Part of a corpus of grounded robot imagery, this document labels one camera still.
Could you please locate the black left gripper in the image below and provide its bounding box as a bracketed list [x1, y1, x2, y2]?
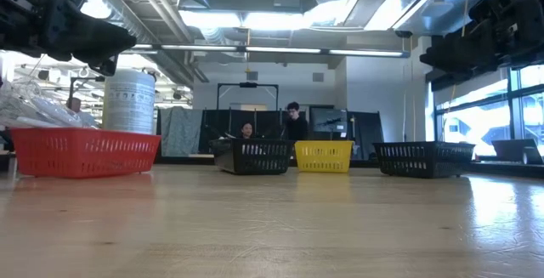
[0, 0, 137, 77]

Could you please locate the black stand frame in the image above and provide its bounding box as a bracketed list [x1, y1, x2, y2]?
[216, 82, 281, 111]

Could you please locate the black partition screen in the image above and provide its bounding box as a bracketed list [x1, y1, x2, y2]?
[199, 108, 307, 143]
[347, 111, 386, 156]

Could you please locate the black plastic basket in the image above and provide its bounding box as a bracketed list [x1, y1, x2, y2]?
[372, 141, 476, 179]
[210, 138, 295, 176]

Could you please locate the black aluminium table frame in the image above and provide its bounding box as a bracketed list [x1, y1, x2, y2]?
[467, 158, 544, 181]

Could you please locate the dark wall monitor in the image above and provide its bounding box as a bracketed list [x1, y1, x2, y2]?
[309, 106, 349, 139]

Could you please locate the red plastic basket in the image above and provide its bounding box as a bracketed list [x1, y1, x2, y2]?
[8, 127, 162, 180]

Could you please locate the long light bar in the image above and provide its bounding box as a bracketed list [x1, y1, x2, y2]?
[122, 42, 411, 60]

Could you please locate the yellow plastic basket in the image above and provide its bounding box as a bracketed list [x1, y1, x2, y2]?
[294, 139, 354, 173]

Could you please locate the person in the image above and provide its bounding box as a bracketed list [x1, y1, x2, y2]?
[283, 101, 310, 142]
[65, 97, 97, 128]
[239, 121, 255, 140]

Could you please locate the grey hanging cloth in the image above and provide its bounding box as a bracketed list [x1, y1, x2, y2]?
[159, 106, 204, 158]

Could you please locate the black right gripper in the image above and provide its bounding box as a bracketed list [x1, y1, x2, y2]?
[419, 0, 544, 74]

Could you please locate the white wipes canister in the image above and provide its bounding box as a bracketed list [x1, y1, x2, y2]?
[101, 69, 157, 135]

